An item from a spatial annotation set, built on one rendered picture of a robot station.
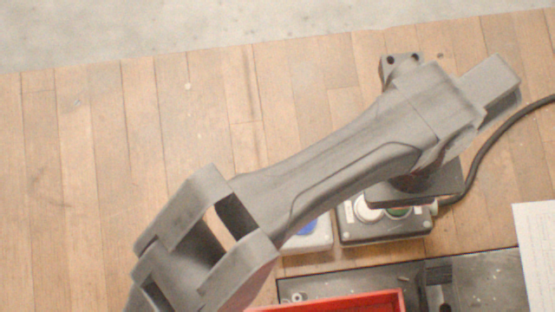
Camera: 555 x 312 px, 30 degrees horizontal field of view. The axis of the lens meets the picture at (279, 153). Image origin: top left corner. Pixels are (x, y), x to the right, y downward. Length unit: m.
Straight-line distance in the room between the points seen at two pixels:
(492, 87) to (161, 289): 0.35
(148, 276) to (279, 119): 0.44
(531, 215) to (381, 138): 0.43
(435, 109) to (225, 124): 0.43
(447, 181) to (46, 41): 1.43
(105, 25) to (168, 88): 1.07
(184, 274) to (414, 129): 0.22
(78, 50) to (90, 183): 1.10
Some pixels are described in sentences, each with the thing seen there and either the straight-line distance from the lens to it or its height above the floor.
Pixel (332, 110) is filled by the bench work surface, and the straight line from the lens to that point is 1.27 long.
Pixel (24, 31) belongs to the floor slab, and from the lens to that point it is 2.38.
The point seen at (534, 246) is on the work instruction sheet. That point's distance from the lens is 1.25.
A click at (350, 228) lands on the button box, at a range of 1.19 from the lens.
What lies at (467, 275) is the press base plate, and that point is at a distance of 1.23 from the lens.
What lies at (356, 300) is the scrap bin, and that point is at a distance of 1.16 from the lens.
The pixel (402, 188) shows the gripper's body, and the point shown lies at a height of 1.08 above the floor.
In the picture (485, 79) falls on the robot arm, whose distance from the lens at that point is 0.98.
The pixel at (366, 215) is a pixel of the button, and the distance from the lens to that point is 1.19.
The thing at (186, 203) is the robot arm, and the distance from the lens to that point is 0.81.
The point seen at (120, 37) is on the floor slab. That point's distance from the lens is 2.33.
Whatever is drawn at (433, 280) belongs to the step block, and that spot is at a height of 0.97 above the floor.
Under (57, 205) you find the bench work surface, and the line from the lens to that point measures 1.26.
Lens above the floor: 2.08
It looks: 70 degrees down
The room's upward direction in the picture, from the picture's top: 1 degrees clockwise
